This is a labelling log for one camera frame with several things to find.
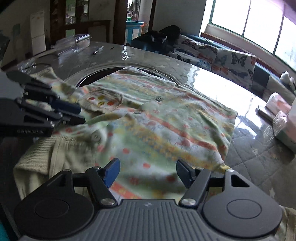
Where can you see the white paper packet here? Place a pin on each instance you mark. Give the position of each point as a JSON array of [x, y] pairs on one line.
[[278, 103]]

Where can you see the butterfly print cushion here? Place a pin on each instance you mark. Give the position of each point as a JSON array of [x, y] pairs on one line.
[[235, 62], [196, 51]]

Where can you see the beige ribbed garment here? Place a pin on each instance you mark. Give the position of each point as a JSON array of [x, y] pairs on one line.
[[46, 157]]

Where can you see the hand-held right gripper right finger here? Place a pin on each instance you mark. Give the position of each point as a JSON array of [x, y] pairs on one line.
[[183, 172]]

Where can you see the wooden door frame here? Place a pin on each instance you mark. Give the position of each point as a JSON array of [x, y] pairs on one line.
[[120, 20]]

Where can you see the blue cabinet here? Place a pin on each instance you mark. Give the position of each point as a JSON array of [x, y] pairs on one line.
[[134, 31]]

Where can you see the tissue box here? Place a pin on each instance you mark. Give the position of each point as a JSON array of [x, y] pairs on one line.
[[285, 129]]

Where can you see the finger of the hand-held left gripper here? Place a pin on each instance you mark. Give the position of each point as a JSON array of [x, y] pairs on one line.
[[64, 106], [74, 120]]

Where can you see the green framed window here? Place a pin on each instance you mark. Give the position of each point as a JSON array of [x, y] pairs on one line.
[[231, 14]]

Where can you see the wooden shelf unit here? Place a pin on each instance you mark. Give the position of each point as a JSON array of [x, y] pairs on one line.
[[56, 14]]

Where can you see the clear plastic container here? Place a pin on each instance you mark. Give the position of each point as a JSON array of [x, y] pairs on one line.
[[74, 42]]

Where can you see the colourful patterned shirt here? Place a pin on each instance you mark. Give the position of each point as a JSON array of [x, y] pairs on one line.
[[161, 129]]

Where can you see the black bag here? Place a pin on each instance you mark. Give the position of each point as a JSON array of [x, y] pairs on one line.
[[161, 37]]

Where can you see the pen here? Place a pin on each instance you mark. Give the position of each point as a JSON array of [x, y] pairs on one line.
[[98, 50]]

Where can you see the round black induction hob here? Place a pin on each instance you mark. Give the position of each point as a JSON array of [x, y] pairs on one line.
[[92, 77]]

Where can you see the white plush toy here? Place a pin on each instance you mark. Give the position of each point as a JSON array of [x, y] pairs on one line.
[[286, 78]]

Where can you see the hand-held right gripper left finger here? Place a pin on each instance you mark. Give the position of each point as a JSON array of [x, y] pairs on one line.
[[112, 171]]

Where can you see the butterfly print cushions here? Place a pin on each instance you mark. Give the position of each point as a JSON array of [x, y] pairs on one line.
[[261, 74]]

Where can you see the wooden chair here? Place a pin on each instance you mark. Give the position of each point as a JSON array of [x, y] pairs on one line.
[[99, 23]]

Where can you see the dark flat box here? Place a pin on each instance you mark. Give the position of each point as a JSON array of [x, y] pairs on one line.
[[264, 112]]

